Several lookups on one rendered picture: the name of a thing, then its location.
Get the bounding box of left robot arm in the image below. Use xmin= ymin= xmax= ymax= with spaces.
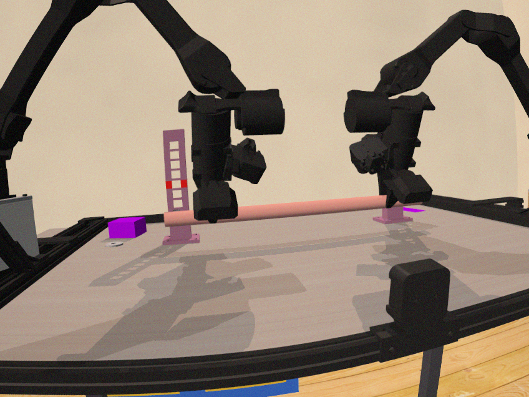
xmin=0 ymin=0 xmax=285 ymax=200

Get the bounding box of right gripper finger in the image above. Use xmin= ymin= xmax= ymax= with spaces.
xmin=383 ymin=180 xmax=398 ymax=208
xmin=377 ymin=169 xmax=394 ymax=195

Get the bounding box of long salmon-pink rail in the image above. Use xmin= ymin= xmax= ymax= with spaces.
xmin=164 ymin=195 xmax=386 ymax=227

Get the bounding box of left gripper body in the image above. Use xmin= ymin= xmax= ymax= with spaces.
xmin=191 ymin=138 xmax=238 ymax=221

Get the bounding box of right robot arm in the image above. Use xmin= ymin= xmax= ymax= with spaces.
xmin=344 ymin=10 xmax=529 ymax=175

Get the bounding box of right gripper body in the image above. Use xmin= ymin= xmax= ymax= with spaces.
xmin=383 ymin=129 xmax=433 ymax=204

